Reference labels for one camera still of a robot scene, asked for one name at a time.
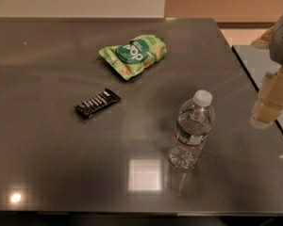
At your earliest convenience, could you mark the black chocolate bar wrapper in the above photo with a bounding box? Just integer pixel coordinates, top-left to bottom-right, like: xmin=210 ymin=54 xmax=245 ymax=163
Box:
xmin=75 ymin=89 xmax=121 ymax=120

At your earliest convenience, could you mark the green snack bag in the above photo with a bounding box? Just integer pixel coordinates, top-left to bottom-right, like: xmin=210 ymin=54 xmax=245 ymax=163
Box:
xmin=99 ymin=35 xmax=167 ymax=81

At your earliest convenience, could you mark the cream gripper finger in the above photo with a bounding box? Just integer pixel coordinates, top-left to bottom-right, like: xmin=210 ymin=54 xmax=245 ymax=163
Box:
xmin=250 ymin=66 xmax=283 ymax=129

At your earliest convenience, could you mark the clear plastic water bottle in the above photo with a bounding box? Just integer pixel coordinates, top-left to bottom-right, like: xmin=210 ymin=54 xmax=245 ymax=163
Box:
xmin=168 ymin=89 xmax=214 ymax=170

